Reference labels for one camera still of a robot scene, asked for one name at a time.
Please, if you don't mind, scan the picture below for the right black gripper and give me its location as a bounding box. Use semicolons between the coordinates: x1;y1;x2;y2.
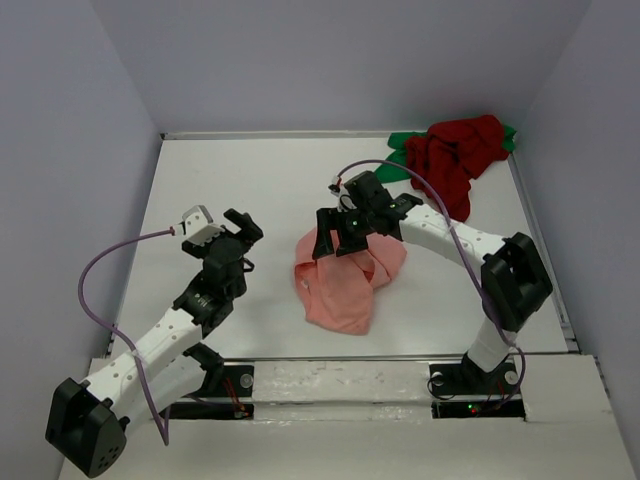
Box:
311;206;375;259

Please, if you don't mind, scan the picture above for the pink t shirt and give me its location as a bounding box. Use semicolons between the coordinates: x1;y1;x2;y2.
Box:
293;228;407;336

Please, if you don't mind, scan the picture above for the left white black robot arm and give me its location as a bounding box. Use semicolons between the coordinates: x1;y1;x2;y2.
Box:
45;205;263;479

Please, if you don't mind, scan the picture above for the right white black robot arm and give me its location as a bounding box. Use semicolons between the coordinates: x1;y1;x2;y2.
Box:
312;171;553;392

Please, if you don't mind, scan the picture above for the green t shirt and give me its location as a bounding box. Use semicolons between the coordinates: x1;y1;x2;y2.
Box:
375;124;517;184

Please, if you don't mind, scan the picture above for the red t shirt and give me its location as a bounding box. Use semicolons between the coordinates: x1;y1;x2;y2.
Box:
404;115;516;222

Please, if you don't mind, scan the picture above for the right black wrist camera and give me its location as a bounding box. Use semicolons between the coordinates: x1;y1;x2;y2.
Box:
328;171;392;211

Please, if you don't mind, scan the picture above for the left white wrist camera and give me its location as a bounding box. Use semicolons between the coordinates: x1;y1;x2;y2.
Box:
172;205;224;246

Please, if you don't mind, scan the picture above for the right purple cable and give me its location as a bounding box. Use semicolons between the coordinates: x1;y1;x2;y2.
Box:
333;159;526;409

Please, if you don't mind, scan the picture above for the purple cable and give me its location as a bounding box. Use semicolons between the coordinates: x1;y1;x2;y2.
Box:
333;159;526;409
78;225;184;446

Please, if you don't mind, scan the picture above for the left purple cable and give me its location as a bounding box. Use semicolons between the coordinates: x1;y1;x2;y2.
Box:
78;225;184;446

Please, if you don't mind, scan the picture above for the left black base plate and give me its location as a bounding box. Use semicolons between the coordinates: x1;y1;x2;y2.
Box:
151;343;254;421

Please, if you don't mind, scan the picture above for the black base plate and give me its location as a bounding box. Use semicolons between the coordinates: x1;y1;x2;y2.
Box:
151;343;254;421
426;361;526;420

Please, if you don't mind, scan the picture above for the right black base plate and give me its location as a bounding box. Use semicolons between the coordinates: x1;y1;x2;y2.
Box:
426;361;526;420

